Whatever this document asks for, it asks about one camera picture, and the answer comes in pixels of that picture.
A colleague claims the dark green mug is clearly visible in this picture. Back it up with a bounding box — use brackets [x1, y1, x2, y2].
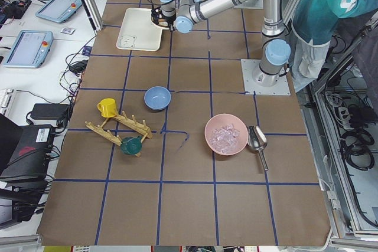
[120, 136, 142, 155]

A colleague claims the yellow mug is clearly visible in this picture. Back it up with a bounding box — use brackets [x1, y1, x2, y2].
[97, 98, 118, 118]

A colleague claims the white bear tray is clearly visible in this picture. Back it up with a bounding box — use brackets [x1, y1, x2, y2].
[116, 8, 164, 51]

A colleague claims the metal scoop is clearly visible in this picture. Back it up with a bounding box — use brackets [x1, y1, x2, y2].
[247, 126, 269, 171]

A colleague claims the blue bowl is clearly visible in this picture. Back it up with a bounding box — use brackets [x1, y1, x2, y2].
[144, 86, 171, 111]

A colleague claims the upper blue teach pendant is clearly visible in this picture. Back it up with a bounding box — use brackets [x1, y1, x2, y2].
[35, 0, 82, 23]

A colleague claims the black computer box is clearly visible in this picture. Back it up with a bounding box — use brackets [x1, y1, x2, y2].
[1, 115, 55, 182]

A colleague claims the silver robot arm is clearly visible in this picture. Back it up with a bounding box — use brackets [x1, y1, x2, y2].
[151, 0, 285, 47]

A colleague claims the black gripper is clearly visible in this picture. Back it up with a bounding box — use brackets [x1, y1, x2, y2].
[151, 4, 176, 31]

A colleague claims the bread slice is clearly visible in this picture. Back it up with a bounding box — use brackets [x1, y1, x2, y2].
[157, 19, 169, 27]

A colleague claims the lower blue teach pendant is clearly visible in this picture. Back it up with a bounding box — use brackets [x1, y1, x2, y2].
[4, 30, 54, 68]

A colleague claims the person in teal shirt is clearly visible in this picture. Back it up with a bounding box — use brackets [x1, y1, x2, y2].
[291, 0, 377, 91]

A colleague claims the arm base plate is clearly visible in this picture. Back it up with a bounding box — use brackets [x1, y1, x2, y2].
[241, 59, 291, 96]
[234, 0, 263, 9]

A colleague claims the pink bowl with ice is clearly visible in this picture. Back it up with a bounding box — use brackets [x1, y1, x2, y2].
[204, 113, 248, 156]

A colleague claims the white round plate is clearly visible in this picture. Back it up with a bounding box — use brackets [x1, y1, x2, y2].
[151, 18, 171, 30]

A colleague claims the wooden cup rack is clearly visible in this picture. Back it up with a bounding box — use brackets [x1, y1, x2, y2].
[85, 110, 154, 158]

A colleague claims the blue teach pendant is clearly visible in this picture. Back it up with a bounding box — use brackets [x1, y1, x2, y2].
[35, 0, 82, 23]
[4, 30, 54, 68]

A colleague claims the black power adapter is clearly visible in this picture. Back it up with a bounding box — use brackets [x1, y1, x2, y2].
[30, 103, 69, 120]

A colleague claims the brown paper table cover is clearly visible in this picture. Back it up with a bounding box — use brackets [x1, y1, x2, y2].
[38, 0, 330, 246]

